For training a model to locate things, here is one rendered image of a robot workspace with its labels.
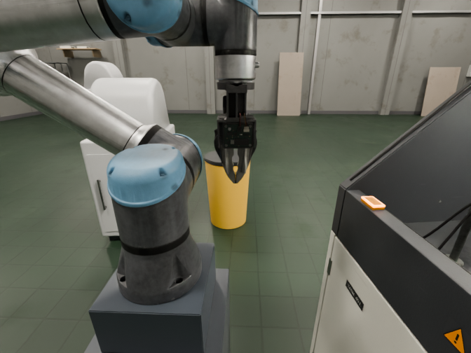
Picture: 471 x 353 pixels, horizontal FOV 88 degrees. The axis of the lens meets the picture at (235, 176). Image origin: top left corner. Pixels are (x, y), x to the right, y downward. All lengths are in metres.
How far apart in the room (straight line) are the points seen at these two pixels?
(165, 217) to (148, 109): 1.54
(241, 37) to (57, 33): 0.25
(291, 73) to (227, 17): 8.69
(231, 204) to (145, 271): 1.66
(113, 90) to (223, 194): 1.10
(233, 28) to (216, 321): 0.53
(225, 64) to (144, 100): 1.48
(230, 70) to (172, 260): 0.33
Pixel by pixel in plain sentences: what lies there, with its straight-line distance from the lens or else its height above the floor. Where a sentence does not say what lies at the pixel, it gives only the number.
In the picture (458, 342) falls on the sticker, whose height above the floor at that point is 0.87.
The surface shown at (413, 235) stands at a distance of 0.61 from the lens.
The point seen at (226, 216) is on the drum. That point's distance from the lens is 2.11.
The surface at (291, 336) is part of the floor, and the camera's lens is 1.53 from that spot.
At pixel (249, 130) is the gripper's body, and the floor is 1.15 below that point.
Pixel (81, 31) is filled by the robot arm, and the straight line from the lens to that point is 0.40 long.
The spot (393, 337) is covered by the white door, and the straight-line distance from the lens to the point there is 0.70.
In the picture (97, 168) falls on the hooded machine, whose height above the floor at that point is 0.64.
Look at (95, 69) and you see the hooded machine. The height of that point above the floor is 1.38.
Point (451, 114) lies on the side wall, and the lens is 0.85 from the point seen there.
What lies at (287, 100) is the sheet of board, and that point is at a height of 0.51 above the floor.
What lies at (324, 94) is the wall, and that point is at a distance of 9.73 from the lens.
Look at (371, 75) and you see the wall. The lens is 10.25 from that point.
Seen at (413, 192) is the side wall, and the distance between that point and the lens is 0.87.
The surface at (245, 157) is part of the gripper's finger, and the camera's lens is 0.50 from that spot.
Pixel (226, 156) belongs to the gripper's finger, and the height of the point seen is 1.09.
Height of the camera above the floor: 1.24
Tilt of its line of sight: 22 degrees down
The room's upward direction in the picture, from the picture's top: straight up
